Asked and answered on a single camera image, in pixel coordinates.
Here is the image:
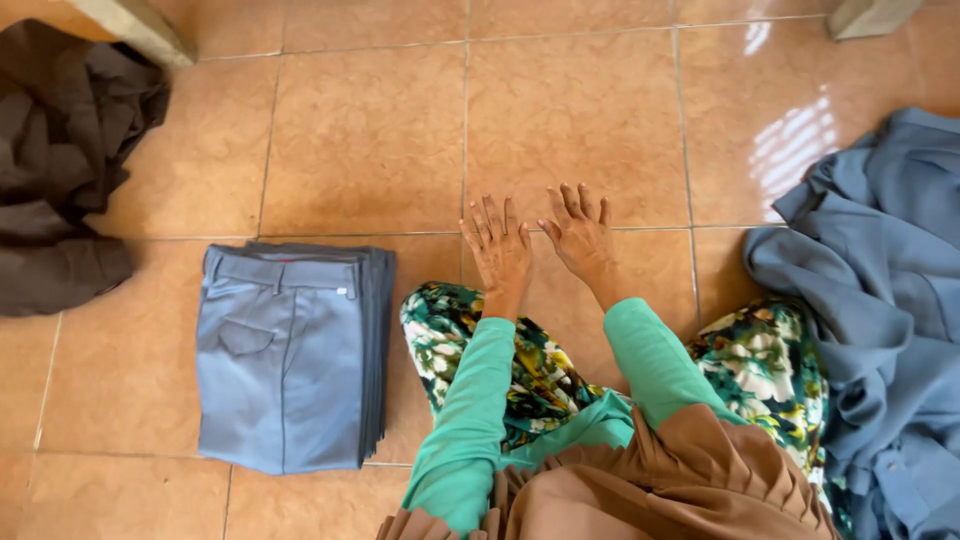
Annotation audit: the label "person's left hand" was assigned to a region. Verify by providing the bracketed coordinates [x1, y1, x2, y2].
[459, 193, 534, 301]

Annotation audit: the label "person's right hand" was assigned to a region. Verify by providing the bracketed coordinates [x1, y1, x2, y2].
[537, 182, 621, 295]

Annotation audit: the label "floral green trousers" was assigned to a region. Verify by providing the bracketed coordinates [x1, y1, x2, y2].
[399, 281, 854, 540]

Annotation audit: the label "stack of folded blue trousers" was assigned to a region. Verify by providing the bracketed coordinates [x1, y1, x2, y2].
[195, 240, 397, 477]

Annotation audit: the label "brown pleated headscarf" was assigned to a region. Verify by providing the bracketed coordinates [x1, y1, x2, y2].
[375, 403, 843, 540]

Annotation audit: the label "heap of blue clothes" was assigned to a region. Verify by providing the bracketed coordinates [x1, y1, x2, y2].
[743, 106, 960, 540]

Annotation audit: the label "grey wooden furniture leg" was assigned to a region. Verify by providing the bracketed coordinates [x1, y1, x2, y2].
[826, 0, 926, 42]
[66, 0, 198, 71]

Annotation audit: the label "heap of brown clothes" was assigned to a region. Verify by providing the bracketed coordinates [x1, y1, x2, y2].
[0, 19, 172, 318]

